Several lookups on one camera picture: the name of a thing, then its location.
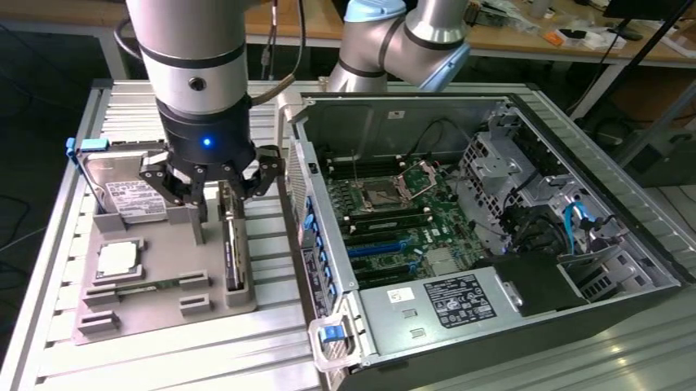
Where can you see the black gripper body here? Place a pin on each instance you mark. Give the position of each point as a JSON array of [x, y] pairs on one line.
[[206, 138]]

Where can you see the graphics card with fan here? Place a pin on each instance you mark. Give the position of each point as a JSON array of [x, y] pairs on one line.
[[235, 244]]

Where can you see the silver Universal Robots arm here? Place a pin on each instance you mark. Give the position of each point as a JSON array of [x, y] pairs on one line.
[[190, 40]]

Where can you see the hard disk in blue caddy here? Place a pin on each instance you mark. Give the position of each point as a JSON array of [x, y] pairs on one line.
[[116, 179]]

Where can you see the thin locking lever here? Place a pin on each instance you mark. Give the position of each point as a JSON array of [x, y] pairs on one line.
[[355, 167]]

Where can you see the grey parts rack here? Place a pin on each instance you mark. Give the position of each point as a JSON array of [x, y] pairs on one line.
[[163, 260]]

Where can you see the silver CPU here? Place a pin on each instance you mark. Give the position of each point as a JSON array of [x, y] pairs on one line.
[[116, 258]]

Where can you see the CPU socket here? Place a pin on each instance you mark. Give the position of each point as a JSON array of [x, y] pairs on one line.
[[381, 195]]

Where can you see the green RAM stick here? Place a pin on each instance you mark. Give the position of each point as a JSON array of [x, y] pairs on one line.
[[147, 285]]

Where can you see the blue expansion slot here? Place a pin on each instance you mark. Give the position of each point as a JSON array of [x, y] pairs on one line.
[[375, 249]]

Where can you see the metal socket cover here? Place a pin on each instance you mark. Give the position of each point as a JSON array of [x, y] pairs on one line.
[[418, 175]]

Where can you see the green motherboard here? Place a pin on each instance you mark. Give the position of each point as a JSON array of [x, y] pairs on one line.
[[446, 232]]

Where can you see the silver chipset heatsink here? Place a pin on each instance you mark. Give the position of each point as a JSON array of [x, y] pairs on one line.
[[445, 260]]

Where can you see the wooden desk with white legs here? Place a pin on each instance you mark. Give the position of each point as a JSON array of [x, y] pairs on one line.
[[53, 12]]

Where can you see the blue case latch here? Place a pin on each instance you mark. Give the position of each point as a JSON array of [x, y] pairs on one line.
[[330, 334]]

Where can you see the metal disk bay cage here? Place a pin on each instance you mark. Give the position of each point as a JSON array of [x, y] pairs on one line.
[[489, 163]]

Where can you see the grey power supply unit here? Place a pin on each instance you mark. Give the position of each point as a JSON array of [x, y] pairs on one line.
[[391, 326]]

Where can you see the orange and white box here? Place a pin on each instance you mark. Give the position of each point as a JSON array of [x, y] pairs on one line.
[[562, 37]]

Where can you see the open black PC case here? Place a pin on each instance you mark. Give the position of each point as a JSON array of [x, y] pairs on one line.
[[544, 346]]

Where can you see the black monitor stand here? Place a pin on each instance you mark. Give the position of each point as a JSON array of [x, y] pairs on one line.
[[625, 28]]

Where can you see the black slanted pole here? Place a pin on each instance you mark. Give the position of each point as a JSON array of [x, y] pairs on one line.
[[653, 36]]

